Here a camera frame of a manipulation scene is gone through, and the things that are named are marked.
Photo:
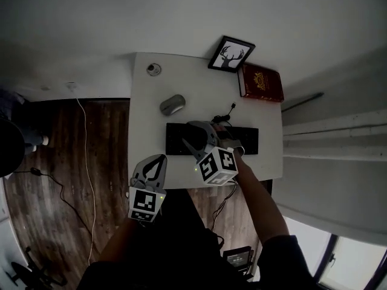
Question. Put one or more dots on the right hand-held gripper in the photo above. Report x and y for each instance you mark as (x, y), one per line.
(217, 165)

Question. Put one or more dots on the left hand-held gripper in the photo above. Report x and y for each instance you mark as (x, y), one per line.
(145, 202)

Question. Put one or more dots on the black keyboard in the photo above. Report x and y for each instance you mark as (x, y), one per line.
(175, 137)

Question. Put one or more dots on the grey mouse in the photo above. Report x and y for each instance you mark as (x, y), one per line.
(172, 104)

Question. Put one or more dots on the person's right forearm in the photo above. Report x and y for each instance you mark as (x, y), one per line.
(260, 198)

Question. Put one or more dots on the person's left forearm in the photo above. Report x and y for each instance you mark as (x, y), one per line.
(121, 240)

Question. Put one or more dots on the person's right hand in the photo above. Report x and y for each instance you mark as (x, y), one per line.
(222, 131)

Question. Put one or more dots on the white desk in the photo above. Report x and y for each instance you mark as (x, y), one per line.
(145, 131)

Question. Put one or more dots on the person's black clothing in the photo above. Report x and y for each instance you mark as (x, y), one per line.
(169, 252)

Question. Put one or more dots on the red hardcover book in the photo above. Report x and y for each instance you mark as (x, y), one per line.
(261, 81)

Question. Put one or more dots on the black framed deer picture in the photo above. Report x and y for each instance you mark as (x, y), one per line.
(229, 56)

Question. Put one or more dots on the white vertical pipe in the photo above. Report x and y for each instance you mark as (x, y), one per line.
(332, 146)
(332, 122)

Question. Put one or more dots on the black office chair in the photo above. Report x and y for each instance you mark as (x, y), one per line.
(21, 269)

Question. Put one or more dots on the black framed window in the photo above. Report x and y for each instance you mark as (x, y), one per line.
(356, 261)

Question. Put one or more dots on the white wall socket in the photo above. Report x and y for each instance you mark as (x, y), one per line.
(72, 86)

